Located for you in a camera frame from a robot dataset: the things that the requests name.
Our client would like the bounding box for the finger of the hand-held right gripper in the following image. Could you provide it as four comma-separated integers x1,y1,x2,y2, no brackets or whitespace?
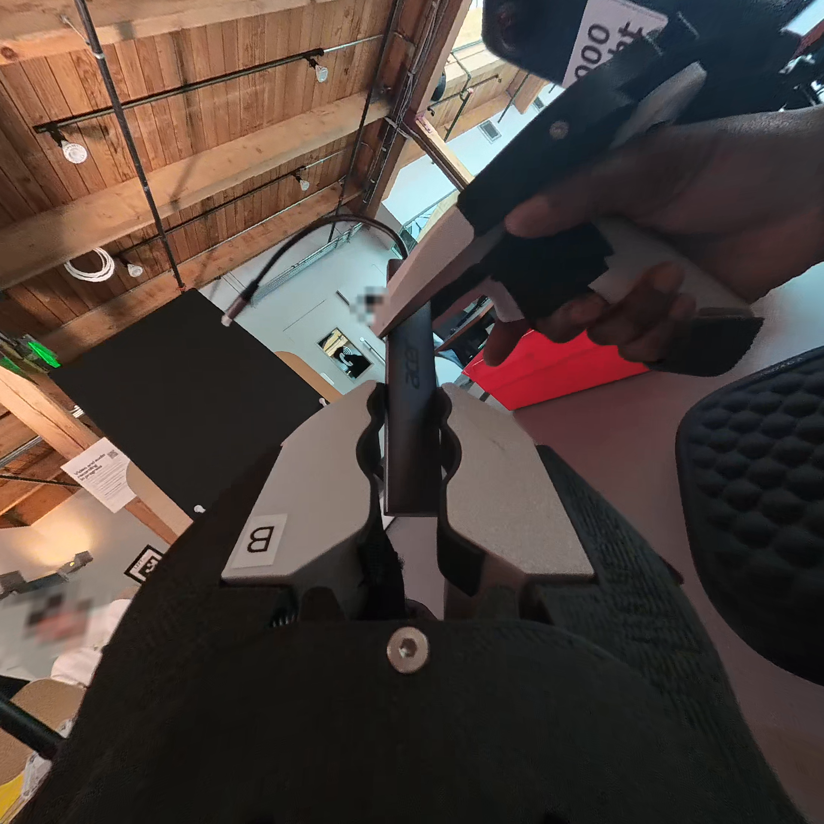
372,206,506,340

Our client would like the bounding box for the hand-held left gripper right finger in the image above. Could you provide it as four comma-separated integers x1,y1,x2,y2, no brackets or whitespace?
436,383,596,600

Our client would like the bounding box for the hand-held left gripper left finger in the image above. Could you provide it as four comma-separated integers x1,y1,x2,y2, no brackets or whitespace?
221,380,387,603

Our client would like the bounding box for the grey usb hub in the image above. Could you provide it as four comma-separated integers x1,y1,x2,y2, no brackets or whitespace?
384,257,446,517

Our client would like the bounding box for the black hub cable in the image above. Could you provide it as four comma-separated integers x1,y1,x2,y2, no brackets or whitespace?
221,214,411,326

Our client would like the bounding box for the red storage bin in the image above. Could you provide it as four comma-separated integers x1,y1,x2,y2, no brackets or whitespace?
462,327,650,411

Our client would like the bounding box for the person's right hand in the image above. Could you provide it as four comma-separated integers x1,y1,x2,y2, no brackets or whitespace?
483,106,824,371

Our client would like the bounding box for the phone booth door window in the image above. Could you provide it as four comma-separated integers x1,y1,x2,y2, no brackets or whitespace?
317,326,373,380

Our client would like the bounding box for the black panel wooden rim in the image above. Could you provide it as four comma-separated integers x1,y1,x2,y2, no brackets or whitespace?
48,288,343,535

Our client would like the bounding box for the black white marker tag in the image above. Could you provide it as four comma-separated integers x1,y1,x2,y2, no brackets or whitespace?
124,544,167,586

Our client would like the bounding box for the white paper notice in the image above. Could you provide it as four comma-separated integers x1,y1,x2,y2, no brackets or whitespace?
61,437,138,515

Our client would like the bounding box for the black light track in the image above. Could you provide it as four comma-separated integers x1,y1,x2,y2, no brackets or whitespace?
32,49,326,133

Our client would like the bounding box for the green exit sign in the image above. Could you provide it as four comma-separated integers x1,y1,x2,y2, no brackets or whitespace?
0,333,63,372

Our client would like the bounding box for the black metal pole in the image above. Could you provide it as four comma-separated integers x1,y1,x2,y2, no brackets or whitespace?
0,692,67,762
74,0,188,292

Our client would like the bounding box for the cardboard box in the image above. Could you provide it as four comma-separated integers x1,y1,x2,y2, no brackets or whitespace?
0,678,88,794

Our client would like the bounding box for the white cable coil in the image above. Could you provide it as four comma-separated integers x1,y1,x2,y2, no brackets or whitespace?
63,247,117,284

